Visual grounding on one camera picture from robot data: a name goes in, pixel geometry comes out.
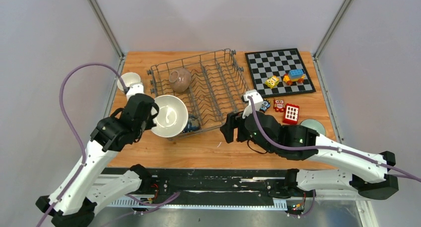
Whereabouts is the teal bowl with orange flower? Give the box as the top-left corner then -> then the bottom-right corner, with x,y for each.
151,95 -> 189,138

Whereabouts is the beige bowl with flower sprig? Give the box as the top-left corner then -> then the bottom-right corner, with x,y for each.
117,72 -> 142,94

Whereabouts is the mint green leaf bowl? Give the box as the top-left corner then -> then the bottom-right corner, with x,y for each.
300,119 -> 326,136

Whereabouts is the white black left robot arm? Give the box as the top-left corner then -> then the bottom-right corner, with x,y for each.
36,94 -> 159,227

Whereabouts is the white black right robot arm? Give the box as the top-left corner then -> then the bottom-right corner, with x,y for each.
220,112 -> 399,200

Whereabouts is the black blue owl block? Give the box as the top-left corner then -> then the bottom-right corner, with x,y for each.
259,99 -> 271,113

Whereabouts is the dark blue floral bowl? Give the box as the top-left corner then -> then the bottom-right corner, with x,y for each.
182,114 -> 201,134

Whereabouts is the red owl toy block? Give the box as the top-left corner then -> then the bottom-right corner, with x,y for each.
274,99 -> 285,112

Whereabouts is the red toy house block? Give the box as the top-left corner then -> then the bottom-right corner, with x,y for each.
282,103 -> 299,125

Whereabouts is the yellow owl toy block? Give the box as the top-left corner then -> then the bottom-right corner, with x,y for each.
264,76 -> 280,89

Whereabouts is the black white chessboard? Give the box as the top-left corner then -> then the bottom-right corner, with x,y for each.
245,48 -> 316,98

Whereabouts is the toy brick car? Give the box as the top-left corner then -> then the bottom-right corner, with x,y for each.
282,69 -> 305,85

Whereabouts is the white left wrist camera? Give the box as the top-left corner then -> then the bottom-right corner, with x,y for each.
126,83 -> 144,100

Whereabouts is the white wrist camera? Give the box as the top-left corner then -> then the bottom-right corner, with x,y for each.
242,89 -> 264,119
126,83 -> 144,100

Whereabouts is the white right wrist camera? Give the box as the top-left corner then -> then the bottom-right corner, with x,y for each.
242,89 -> 264,119

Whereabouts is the grey wire dish rack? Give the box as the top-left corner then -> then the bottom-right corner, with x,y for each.
147,48 -> 249,139

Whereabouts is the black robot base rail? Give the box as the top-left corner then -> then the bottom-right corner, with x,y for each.
129,168 -> 313,210

